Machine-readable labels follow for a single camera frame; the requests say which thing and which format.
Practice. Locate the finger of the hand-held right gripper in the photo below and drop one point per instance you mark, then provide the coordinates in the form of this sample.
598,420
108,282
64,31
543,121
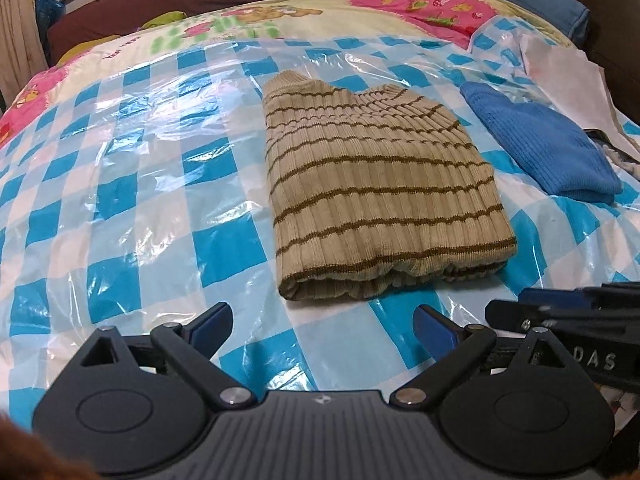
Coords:
555,297
510,315

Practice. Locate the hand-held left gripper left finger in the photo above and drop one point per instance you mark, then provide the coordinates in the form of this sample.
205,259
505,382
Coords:
215,327

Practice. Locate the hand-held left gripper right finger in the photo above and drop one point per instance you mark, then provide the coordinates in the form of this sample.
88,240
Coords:
435,330

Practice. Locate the beige brown-striped ribbed sweater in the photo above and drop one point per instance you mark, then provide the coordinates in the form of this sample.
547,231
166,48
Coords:
380,200

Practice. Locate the blue knit garment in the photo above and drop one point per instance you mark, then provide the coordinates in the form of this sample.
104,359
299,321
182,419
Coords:
545,145

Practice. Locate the blue checkered plastic sheet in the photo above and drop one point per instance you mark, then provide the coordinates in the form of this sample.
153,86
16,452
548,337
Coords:
150,185

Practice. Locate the white cloth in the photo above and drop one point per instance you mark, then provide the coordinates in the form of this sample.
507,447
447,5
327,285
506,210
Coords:
560,75

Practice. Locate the dark glossy wooden headboard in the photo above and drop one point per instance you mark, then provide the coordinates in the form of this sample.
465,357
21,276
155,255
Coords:
615,20

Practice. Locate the blue pillow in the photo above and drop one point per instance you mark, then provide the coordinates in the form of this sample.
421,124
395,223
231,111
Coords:
540,2

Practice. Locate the yellow-green pillow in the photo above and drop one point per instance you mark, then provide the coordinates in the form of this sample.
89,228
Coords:
162,20

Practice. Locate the cartoon printed bed quilt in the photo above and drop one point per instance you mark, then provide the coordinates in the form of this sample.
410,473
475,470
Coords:
310,15

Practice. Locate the maroon sofa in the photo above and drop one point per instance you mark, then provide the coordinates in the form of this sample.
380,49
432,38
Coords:
150,5

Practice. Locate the beige curtain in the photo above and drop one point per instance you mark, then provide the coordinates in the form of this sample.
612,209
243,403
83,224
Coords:
20,45

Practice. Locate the blue mesh bag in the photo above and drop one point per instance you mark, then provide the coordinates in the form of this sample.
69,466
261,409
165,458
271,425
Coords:
47,12

